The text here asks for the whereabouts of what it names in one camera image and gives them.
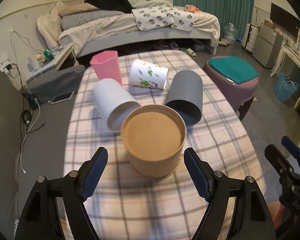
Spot brown paper cup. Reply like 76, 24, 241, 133
121, 105, 187, 179

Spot bed with beige sheets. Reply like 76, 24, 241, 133
37, 0, 221, 57

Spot white charging cable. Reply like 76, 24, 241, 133
20, 87, 42, 174

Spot black television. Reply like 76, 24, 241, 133
270, 3, 300, 41

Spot black clothes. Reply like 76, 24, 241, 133
84, 0, 132, 14

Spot grey cup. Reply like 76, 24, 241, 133
164, 70, 203, 126

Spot grey sofa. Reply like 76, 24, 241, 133
0, 65, 85, 239

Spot checkered pillow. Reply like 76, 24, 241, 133
61, 10, 125, 30

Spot white cup green print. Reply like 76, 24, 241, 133
129, 59, 169, 90

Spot white smartphone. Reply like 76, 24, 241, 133
51, 91, 75, 105

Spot plaid blanket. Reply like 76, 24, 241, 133
64, 50, 266, 239

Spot water jug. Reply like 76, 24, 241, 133
224, 23, 237, 44

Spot green can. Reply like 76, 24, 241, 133
43, 49, 54, 62

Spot purple stool teal cushion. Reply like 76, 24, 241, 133
202, 56, 259, 120

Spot white bedside table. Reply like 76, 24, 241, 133
25, 43, 79, 83

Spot pink hexagonal cup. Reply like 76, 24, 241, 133
90, 50, 122, 85

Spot grey cabinet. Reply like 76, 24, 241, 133
252, 23, 284, 69

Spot black cable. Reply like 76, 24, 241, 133
5, 63, 47, 134

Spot white paper cup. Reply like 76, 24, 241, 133
92, 78, 140, 133

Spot wall power outlet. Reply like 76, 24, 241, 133
0, 52, 11, 75

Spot patterned white blanket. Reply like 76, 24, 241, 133
132, 6, 194, 32

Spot blue laundry basket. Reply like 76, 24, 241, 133
274, 73, 298, 102

